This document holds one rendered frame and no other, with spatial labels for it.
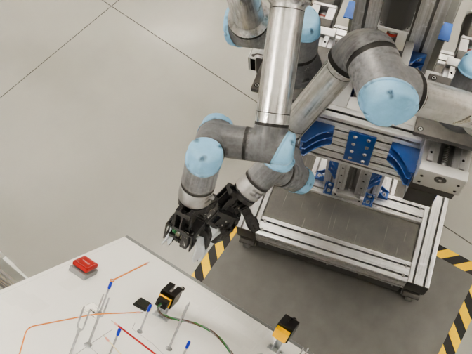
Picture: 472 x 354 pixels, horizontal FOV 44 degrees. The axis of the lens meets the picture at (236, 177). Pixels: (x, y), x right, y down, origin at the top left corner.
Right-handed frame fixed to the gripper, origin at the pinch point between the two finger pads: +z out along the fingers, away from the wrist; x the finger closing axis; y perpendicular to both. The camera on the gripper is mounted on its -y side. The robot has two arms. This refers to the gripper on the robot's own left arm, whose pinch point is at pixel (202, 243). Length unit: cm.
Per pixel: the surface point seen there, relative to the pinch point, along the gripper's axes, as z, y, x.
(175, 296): 9.4, 5.3, 13.0
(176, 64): 23, -56, -180
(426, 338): 8, -140, -7
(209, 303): 15.7, -14.6, 5.0
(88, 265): 23.6, 20.8, -3.6
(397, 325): 14, -132, -15
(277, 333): 1.2, -20.3, 23.9
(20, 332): 26, 39, 21
